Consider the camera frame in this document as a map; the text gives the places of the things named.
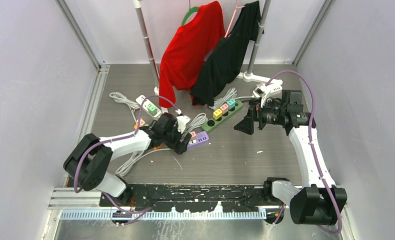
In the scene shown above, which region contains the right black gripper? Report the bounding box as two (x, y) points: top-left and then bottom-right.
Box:
(234, 96), (287, 135)

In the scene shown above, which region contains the pink plug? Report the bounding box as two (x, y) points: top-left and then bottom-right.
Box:
(219, 103), (230, 115)
(137, 118), (146, 126)
(190, 131), (197, 141)

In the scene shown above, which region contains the purple power strip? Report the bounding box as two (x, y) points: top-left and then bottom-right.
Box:
(187, 131), (209, 149)

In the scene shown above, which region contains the teal plug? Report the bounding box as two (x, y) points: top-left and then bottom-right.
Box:
(226, 99), (236, 111)

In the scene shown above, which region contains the green power strip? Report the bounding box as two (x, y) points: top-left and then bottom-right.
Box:
(201, 100), (244, 134)

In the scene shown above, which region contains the yellow plug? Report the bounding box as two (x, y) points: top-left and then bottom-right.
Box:
(212, 108), (223, 121)

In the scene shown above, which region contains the purple strip white cord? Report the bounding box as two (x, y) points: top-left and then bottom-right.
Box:
(115, 147), (172, 178)

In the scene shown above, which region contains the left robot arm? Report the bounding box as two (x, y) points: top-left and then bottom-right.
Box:
(63, 112), (192, 207)

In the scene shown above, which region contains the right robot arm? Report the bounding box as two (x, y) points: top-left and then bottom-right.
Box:
(234, 90), (348, 227)

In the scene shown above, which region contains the green plug on white strip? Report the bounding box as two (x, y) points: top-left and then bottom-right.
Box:
(146, 104), (158, 116)

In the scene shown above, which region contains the pink plug on orange strip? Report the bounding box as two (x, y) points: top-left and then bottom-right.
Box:
(137, 118), (146, 126)

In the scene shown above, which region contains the left white power strip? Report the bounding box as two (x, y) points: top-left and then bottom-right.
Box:
(136, 95), (162, 120)

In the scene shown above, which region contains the clothes rack right pole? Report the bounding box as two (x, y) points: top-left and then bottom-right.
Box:
(237, 0), (271, 84)

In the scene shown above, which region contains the clothes rack pole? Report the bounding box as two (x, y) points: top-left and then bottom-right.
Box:
(237, 0), (271, 84)
(132, 0), (160, 95)

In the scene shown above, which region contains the black shirt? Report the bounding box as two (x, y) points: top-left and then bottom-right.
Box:
(190, 0), (261, 106)

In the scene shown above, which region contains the red shirt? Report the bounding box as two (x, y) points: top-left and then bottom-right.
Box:
(159, 0), (225, 103)

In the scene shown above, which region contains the pink hanger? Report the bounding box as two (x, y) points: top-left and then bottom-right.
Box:
(224, 0), (245, 38)

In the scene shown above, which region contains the green hanger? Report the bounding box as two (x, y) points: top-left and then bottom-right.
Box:
(181, 6), (199, 26)

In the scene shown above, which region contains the clothes rack left pole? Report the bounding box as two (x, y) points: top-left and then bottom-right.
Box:
(132, 0), (160, 95)

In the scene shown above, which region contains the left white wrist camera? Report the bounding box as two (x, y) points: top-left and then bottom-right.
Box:
(176, 114), (191, 134)

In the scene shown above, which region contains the orange strip white cord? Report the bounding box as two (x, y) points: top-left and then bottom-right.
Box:
(180, 112), (209, 138)

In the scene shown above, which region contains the right white strip cord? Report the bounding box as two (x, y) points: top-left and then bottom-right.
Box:
(209, 87), (255, 111)

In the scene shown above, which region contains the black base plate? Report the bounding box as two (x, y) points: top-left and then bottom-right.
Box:
(114, 184), (283, 213)

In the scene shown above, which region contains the left white strip cord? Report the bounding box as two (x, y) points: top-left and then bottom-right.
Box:
(109, 92), (185, 127)

